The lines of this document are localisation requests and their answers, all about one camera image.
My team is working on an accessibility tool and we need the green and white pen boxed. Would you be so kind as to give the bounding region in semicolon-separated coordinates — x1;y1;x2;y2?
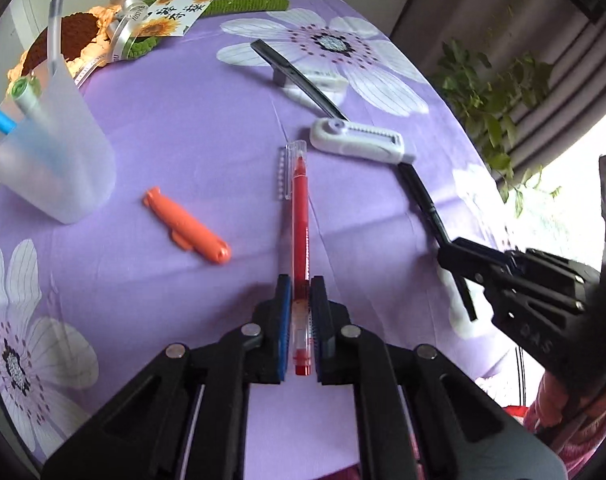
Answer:
9;76;58;141

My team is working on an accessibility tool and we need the white sunflower print card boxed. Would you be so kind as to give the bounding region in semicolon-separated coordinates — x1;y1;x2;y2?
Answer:
133;0;214;38

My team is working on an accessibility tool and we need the green crochet stem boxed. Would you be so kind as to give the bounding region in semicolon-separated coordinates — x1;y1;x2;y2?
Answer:
120;0;290;58

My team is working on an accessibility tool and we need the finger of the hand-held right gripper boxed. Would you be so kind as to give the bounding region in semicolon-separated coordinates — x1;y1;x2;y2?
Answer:
437;246;510;289
452;237;514;265

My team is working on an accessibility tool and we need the crochet sunflower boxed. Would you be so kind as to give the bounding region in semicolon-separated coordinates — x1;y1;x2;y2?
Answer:
5;2;114;86

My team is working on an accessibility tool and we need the orange marker cap piece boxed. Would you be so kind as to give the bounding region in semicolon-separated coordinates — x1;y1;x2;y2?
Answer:
143;186;232;265

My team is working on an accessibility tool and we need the translucent plastic cup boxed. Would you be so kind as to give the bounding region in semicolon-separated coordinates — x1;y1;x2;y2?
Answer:
0;52;118;225

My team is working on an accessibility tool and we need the white correction tape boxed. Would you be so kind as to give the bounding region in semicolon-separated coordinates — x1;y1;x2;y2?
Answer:
310;117;416;164

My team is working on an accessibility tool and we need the red pen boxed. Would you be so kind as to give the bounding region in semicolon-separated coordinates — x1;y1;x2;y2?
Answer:
278;141;314;377

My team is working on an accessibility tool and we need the purple floral tablecloth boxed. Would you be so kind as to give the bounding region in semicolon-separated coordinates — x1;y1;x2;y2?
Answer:
0;0;548;480

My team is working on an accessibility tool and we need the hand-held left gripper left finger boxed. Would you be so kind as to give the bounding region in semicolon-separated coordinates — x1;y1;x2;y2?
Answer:
40;274;292;480

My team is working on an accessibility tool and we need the green leafy plant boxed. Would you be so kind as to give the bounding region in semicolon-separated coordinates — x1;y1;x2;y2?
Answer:
433;40;564;218

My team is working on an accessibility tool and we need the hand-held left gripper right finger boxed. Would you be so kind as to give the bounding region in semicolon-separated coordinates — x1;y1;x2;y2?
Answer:
310;275;570;480

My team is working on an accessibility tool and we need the white ribbon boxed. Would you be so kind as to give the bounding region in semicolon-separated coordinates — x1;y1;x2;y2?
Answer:
73;0;151;86

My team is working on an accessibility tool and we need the person's right forearm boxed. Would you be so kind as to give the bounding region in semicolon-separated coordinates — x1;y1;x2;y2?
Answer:
525;380;606;480

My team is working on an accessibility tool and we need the grey curtain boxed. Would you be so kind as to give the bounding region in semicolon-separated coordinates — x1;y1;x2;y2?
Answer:
390;0;606;171

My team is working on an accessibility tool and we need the clear pen with black cap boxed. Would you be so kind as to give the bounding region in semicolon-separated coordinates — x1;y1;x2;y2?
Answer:
48;0;65;81

